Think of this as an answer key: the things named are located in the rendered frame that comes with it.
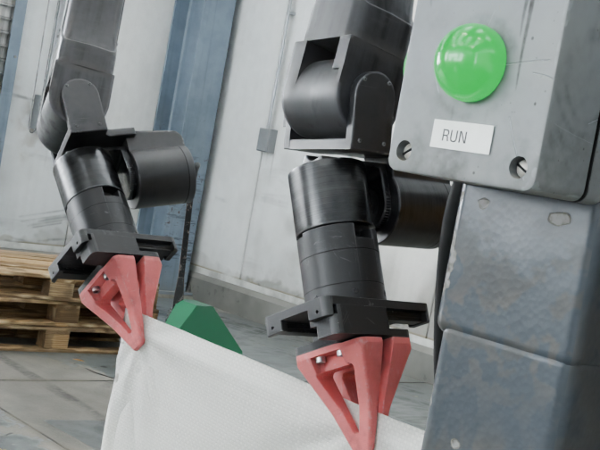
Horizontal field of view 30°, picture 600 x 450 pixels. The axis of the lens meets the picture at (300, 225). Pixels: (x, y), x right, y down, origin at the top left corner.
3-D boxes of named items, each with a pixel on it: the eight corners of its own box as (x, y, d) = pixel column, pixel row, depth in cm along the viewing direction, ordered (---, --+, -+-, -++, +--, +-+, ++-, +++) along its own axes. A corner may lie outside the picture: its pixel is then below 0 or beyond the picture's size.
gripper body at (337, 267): (434, 329, 78) (418, 229, 81) (329, 322, 72) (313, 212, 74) (369, 349, 83) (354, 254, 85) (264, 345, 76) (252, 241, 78)
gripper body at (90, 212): (181, 253, 102) (158, 189, 106) (85, 245, 95) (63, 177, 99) (145, 293, 106) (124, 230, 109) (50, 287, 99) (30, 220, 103)
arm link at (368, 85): (285, 74, 83) (358, 67, 76) (402, 95, 90) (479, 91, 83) (270, 235, 83) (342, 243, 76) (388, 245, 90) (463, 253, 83)
